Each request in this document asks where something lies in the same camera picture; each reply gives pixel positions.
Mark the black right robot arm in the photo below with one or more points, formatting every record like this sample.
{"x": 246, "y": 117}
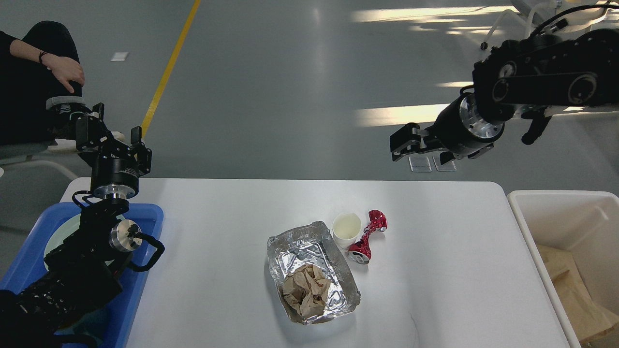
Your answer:
{"x": 534, "y": 78}

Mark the seated person's black trousers leg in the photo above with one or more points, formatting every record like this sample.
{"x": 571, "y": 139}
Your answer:
{"x": 29, "y": 90}

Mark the white chair on castors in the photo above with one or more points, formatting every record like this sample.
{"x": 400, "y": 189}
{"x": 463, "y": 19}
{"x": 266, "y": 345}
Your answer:
{"x": 532, "y": 13}

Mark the seated person's hand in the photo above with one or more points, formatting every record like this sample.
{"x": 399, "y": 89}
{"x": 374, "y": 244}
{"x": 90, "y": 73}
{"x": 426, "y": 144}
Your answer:
{"x": 66, "y": 70}

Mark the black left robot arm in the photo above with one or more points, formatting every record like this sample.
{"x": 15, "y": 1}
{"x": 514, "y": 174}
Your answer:
{"x": 84, "y": 272}

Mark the small white paper cup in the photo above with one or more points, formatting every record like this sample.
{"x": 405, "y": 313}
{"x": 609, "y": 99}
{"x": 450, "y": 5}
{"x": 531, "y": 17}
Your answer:
{"x": 346, "y": 229}

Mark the crushed red soda can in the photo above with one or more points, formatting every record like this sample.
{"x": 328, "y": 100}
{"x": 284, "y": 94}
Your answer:
{"x": 360, "y": 252}

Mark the brown paper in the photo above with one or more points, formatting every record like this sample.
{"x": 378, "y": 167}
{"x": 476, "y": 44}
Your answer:
{"x": 306, "y": 291}

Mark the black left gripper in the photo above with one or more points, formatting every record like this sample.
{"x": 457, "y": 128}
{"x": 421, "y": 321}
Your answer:
{"x": 111, "y": 177}

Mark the white plastic bin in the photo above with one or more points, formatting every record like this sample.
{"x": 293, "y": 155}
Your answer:
{"x": 582, "y": 222}

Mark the black and white shoe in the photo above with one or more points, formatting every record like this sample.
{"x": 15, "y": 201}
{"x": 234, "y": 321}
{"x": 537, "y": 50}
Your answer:
{"x": 65, "y": 117}

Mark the brown paper bag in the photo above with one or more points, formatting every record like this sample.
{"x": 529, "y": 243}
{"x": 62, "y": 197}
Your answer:
{"x": 589, "y": 320}
{"x": 558, "y": 263}

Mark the light green plate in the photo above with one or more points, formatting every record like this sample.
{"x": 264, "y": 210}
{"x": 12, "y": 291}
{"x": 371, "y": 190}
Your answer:
{"x": 61, "y": 233}

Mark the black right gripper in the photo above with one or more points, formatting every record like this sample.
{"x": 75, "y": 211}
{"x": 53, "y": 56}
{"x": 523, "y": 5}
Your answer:
{"x": 459, "y": 131}

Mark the seated person's forearm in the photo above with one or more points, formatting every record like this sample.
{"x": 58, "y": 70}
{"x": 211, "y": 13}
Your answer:
{"x": 23, "y": 50}

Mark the aluminium foil tray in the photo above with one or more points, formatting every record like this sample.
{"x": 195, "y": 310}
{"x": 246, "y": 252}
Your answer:
{"x": 313, "y": 245}

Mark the blue plastic tray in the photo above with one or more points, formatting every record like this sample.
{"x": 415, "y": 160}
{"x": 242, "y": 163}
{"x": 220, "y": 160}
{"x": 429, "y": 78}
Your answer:
{"x": 111, "y": 325}

